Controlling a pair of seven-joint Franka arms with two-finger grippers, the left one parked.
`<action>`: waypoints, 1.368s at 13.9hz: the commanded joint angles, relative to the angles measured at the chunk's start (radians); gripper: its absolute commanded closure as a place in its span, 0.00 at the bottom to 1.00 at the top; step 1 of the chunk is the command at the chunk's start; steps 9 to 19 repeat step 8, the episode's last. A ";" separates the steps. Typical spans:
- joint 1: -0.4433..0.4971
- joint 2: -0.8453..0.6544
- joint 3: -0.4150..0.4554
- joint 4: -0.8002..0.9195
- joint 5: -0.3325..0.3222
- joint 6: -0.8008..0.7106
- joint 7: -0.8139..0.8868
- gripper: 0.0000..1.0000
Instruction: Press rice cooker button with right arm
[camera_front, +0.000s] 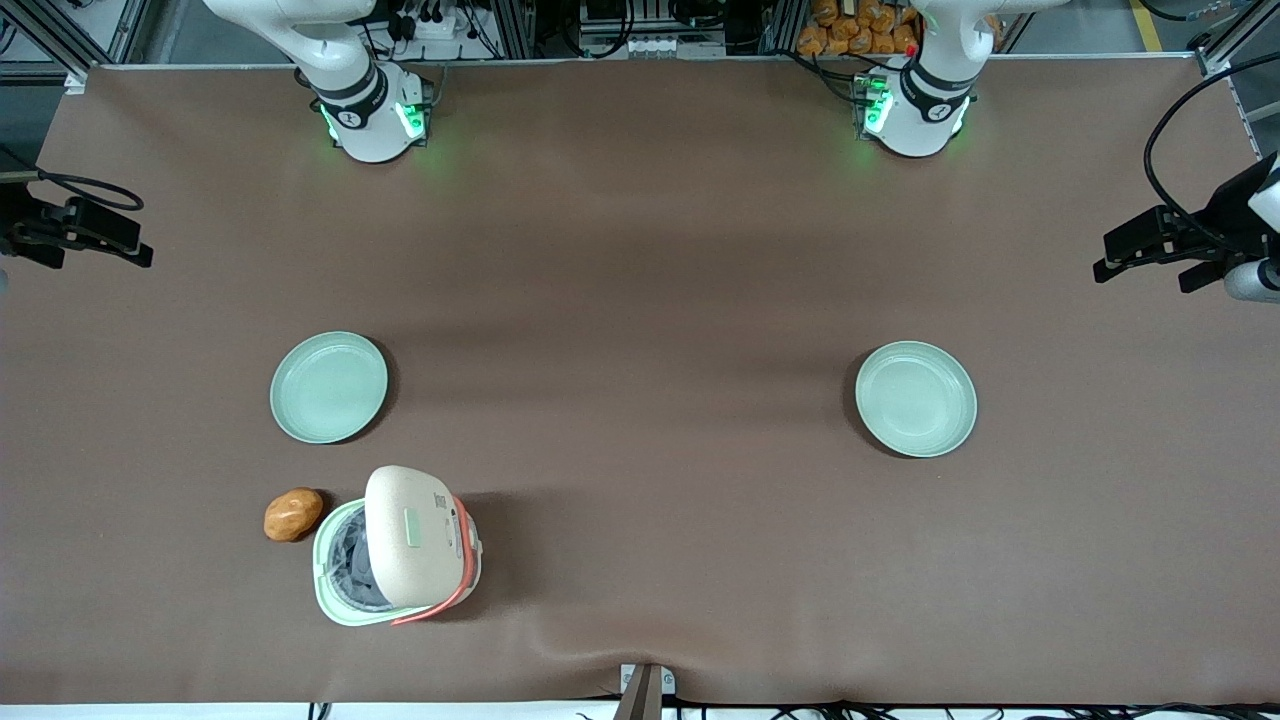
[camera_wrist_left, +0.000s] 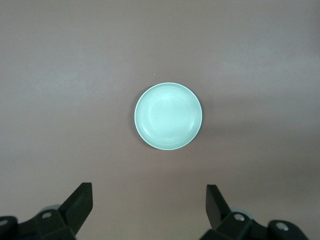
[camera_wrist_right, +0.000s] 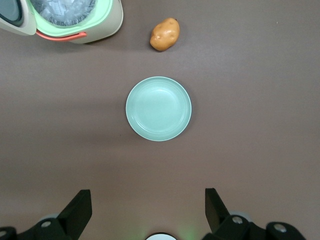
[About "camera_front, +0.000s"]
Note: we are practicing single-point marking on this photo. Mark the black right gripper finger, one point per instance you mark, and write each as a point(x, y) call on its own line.
point(40, 254)
point(108, 232)

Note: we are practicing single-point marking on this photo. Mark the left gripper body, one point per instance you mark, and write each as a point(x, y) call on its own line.
point(1222, 208)

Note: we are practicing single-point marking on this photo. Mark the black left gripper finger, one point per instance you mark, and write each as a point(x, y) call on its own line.
point(1210, 275)
point(1155, 238)

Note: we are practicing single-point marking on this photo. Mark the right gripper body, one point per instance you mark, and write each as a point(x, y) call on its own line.
point(20, 222)

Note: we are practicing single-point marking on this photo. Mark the white rice cooker orange trim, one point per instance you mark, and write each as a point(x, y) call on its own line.
point(410, 540)

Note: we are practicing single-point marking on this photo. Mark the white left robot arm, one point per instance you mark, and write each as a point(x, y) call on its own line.
point(925, 110)

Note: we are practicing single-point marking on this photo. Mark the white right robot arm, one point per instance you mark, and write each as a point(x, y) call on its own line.
point(300, 40)

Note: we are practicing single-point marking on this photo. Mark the pale green round plate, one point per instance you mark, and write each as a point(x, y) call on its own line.
point(916, 400)
point(328, 388)

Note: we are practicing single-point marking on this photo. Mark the brown potato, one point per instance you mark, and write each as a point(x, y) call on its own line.
point(292, 515)

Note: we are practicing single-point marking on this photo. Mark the bag of orange bread rolls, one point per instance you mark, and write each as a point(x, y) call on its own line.
point(850, 30)

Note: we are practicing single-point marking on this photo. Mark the white power strip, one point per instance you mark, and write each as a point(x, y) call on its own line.
point(435, 25)

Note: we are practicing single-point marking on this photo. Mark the brown table mat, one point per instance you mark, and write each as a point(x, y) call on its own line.
point(640, 300)

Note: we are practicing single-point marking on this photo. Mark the aluminium frame post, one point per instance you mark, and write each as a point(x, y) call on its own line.
point(1215, 55)
point(50, 30)

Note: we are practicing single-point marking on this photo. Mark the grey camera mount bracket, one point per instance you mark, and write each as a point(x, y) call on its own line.
point(645, 692)

